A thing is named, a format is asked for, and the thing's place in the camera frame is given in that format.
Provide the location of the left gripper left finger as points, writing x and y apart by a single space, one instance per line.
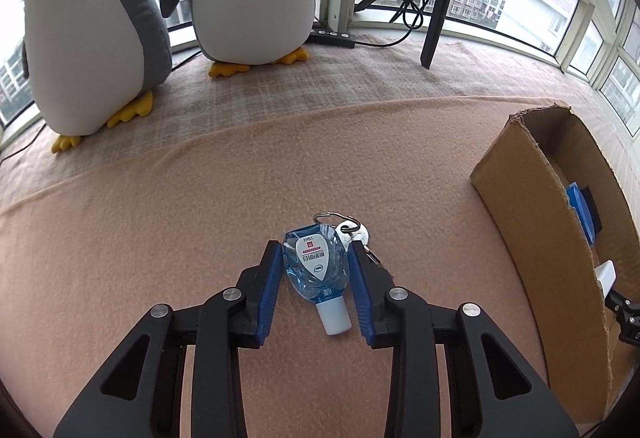
137 392

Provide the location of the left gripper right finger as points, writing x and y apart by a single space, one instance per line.
493 390

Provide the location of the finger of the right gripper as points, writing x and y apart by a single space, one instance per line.
627 315

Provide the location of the white USB charger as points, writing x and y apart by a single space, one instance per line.
606 276

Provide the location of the blue sanitizer bottle keychain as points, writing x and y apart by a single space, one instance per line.
315 261

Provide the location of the blue phone stand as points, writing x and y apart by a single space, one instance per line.
574 194

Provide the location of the black lipstick tube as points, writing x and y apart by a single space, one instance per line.
593 209

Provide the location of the brown cardboard box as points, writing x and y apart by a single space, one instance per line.
522 180

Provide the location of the pink blanket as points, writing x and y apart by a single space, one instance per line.
83 260

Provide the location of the pink plaid mat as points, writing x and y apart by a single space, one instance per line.
190 104

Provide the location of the black inline remote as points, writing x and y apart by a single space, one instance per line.
331 38

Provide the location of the large plush penguin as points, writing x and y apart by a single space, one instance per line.
93 63

